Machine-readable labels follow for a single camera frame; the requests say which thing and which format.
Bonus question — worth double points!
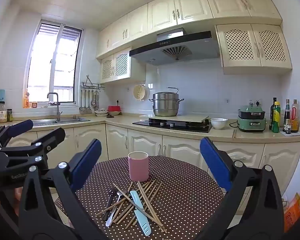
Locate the silver spoon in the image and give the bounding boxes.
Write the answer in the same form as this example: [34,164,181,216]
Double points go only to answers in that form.
[106,191,122,227]

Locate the dark handled fork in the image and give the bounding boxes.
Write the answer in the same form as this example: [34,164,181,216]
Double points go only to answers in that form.
[102,188,117,221]

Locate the wooden chopstick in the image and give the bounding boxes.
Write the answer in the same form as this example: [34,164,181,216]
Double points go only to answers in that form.
[113,181,167,233]
[129,195,149,212]
[114,181,153,224]
[96,198,125,216]
[137,181,167,233]
[113,182,133,223]

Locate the pink utensil cup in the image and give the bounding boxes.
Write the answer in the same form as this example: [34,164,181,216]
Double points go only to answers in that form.
[128,151,149,182]

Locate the light blue knife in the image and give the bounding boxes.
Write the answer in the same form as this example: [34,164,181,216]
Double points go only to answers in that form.
[130,190,152,237]

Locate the kitchen faucet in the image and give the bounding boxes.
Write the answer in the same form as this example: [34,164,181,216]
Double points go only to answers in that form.
[47,92,62,121]

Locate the lower kitchen cabinets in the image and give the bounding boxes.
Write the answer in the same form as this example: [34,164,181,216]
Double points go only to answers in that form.
[48,119,300,192]

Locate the steel sink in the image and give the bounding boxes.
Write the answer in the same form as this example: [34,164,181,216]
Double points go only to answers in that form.
[32,116,89,127]

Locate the white jar bottle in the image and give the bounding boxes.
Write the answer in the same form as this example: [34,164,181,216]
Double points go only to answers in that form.
[0,101,7,123]

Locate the orange snack bag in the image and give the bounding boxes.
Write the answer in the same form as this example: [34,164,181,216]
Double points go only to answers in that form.
[284,193,300,232]

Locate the stacked white dishes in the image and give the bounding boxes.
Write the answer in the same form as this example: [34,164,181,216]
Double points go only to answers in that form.
[94,109,108,117]

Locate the red container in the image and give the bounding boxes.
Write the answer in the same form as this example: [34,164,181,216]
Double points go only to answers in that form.
[108,106,121,115]

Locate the brown polka dot tablecloth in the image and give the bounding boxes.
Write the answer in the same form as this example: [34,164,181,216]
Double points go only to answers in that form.
[54,155,224,240]

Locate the window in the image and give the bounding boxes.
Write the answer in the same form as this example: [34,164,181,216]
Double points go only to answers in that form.
[25,21,83,103]

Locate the dark soy sauce bottle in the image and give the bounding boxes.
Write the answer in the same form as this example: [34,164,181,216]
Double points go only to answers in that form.
[283,99,290,132]

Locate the green yellow bottle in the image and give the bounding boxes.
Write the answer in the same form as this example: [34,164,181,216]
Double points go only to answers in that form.
[271,101,281,133]

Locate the green electric cooker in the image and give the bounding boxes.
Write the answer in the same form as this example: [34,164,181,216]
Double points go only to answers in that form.
[237,105,267,132]

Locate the white bowl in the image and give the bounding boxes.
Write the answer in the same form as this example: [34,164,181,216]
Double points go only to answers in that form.
[210,118,228,130]

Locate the black gas stove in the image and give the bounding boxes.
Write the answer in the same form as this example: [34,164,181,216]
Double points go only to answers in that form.
[133,118,212,133]

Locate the round cream strainer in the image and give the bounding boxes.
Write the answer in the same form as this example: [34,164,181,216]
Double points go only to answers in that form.
[133,85,147,101]

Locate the red label bottle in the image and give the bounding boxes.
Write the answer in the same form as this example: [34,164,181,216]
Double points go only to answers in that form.
[291,99,300,133]

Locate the dark olive oil bottle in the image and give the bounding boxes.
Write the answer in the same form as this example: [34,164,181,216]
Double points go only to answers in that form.
[269,97,277,131]

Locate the stainless steel steamer pot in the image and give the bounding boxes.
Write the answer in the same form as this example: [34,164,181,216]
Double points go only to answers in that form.
[149,87,184,117]

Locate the range hood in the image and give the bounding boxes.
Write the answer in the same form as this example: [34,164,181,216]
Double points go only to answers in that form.
[129,31,219,66]

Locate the wall utensil rack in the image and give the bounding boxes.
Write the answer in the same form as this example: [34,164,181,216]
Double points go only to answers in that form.
[79,75,105,114]

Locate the upper wall cabinets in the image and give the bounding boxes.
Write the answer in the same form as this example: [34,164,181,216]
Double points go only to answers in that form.
[97,0,292,83]

